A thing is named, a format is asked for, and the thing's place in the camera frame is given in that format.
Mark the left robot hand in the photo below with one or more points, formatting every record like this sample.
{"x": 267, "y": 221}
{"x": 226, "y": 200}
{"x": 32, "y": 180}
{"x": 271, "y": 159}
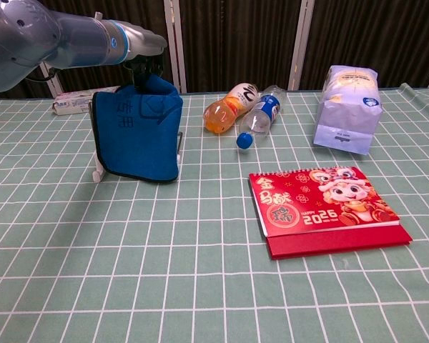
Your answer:
{"x": 146, "y": 43}

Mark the black and blue towel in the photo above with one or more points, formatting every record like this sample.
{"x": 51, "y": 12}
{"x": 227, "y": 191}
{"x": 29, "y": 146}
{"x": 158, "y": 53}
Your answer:
{"x": 139, "y": 143}

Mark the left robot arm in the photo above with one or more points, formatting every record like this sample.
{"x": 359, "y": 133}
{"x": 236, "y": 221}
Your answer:
{"x": 39, "y": 39}

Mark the green checkered tablecloth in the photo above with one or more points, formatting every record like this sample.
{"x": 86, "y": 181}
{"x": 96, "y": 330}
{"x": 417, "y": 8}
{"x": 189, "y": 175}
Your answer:
{"x": 214, "y": 293}

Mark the dark folding screen partition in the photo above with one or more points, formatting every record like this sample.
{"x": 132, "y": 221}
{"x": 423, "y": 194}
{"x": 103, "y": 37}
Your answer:
{"x": 236, "y": 43}

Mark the toothpaste box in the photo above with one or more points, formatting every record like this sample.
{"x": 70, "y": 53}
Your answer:
{"x": 71, "y": 103}

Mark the orange drink bottle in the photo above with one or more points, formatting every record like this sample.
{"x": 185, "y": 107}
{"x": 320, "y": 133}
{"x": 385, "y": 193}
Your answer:
{"x": 221, "y": 114}

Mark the clear bottle with blue cap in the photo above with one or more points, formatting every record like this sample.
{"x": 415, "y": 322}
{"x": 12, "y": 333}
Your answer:
{"x": 261, "y": 114}

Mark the pale lavender paper bag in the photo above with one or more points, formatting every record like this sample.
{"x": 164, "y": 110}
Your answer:
{"x": 346, "y": 114}

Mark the red 2026 desk calendar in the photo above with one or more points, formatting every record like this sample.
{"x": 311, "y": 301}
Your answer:
{"x": 325, "y": 203}

